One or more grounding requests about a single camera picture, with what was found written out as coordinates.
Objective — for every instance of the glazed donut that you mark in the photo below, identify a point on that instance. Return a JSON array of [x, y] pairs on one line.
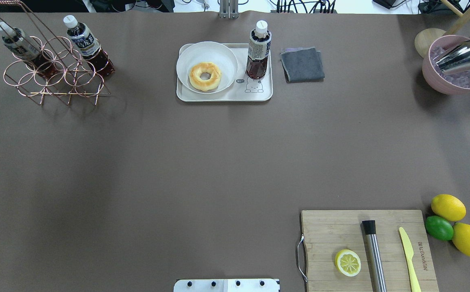
[[205, 76]]

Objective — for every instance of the tea bottle white cap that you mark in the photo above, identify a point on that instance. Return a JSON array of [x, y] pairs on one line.
[[258, 50]]

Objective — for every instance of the copper wire bottle rack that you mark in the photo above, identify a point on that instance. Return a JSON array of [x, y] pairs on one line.
[[75, 78]]

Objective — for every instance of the green lime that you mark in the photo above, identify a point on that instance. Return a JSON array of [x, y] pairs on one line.
[[439, 228]]

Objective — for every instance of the half lemon slice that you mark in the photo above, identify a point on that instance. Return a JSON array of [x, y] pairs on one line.
[[348, 262]]

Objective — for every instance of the bamboo cutting board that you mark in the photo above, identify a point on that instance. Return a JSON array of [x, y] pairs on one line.
[[326, 232]]

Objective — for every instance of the tea bottle front right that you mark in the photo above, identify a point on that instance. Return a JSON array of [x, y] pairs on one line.
[[88, 46]]

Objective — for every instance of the cream rabbit tray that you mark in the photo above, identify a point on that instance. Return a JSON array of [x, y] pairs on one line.
[[242, 89]]

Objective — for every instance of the white round plate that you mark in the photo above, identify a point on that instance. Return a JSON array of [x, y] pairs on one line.
[[207, 51]]

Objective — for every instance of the yellow lemon near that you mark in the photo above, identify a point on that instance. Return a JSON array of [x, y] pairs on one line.
[[461, 237]]

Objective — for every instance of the pink ice bowl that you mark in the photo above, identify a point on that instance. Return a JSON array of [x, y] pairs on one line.
[[430, 71]]

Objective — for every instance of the aluminium frame post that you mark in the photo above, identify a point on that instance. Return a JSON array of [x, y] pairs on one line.
[[228, 9]]

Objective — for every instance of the steel ice scoop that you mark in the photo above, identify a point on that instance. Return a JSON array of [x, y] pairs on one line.
[[456, 60]]

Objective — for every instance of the grey folded cloth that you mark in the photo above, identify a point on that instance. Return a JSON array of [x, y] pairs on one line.
[[302, 64]]

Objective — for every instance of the wooden cup stand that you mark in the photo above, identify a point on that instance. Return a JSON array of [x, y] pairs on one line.
[[426, 37]]

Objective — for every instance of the tea bottle front left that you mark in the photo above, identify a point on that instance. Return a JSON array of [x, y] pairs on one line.
[[26, 49]]

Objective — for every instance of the yellow plastic knife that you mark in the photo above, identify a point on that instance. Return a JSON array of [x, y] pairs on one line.
[[409, 253]]

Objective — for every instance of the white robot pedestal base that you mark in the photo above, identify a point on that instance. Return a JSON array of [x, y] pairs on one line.
[[228, 285]]

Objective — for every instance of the yellow lemon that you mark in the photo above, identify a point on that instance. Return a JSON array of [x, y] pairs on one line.
[[448, 207], [461, 237]]

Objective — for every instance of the yellow lemon far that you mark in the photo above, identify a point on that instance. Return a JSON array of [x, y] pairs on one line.
[[448, 207]]

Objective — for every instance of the steel muddler black tip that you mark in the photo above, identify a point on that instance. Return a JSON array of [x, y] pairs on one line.
[[374, 256]]

